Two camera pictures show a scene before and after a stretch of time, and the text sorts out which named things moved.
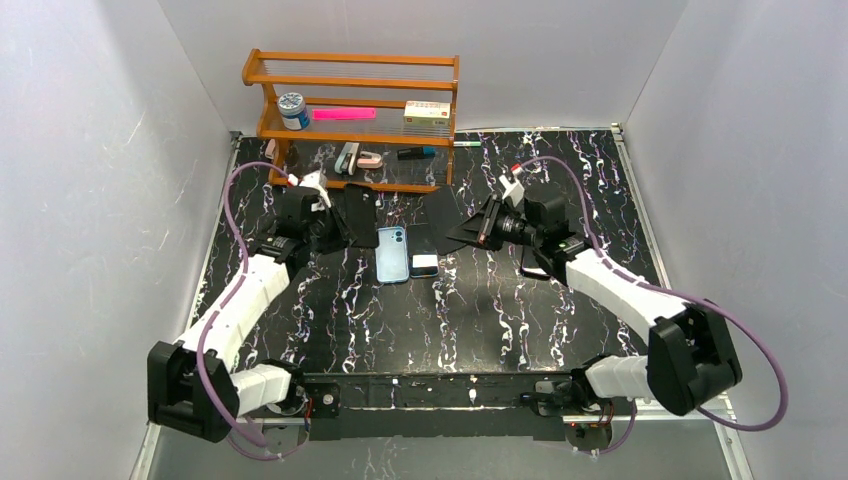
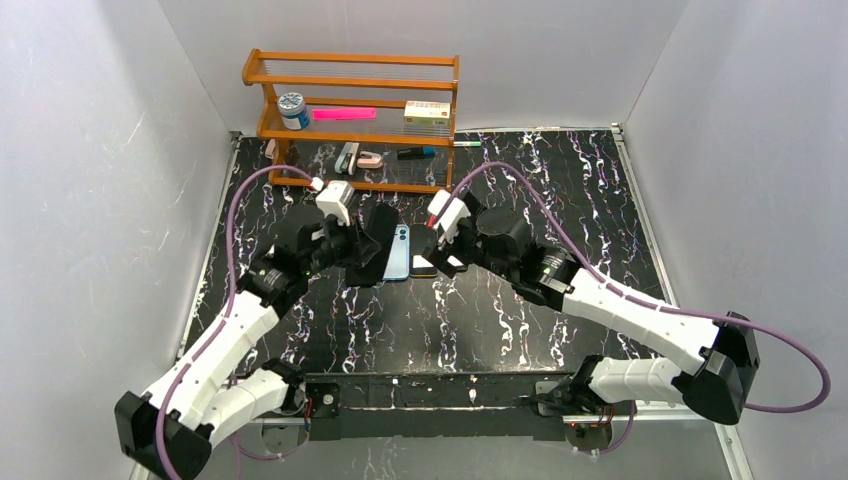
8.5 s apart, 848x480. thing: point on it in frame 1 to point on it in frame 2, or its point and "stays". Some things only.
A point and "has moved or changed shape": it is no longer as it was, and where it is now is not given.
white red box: x=426 y=114 stays
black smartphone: x=444 y=216 has moved or changed shape
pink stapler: x=369 y=160 stays
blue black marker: x=416 y=152 stays
